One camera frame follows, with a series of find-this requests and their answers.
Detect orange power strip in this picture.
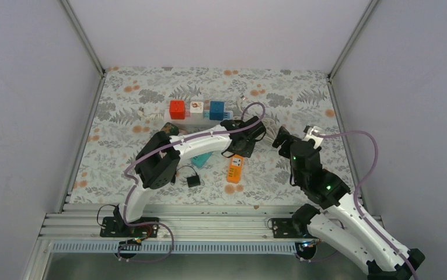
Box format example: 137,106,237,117
226,155,244,184

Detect blue cube socket adapter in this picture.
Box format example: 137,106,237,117
209,101,225,121

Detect white multicolour power strip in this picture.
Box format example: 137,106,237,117
163,109,221,130

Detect teal power strip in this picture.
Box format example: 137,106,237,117
191,152,212,169

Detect white cube socket adapter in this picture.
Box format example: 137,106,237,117
189,101,204,120

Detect red cube socket adapter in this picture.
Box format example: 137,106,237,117
169,100,186,120

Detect dark green cube adapter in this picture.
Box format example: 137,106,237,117
160,122,180,136

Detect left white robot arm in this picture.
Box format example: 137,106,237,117
115,117,267,236

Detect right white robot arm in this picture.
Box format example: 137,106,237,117
272,127,425,279

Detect floral patterned table mat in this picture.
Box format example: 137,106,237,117
69,66,339,206

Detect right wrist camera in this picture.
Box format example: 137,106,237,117
302,125,325,149

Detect black power adapter with cable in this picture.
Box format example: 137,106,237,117
170,165,201,188

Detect aluminium corner frame post right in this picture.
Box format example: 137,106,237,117
328,0,380,83

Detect aluminium corner frame post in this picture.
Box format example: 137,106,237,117
328,0,380,83
59,0,105,77

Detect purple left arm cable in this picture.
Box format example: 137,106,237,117
117,101,267,264

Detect aluminium front rail base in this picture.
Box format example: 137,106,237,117
22,205,402,280

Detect aluminium corner frame post left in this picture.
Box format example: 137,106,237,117
59,0,105,77

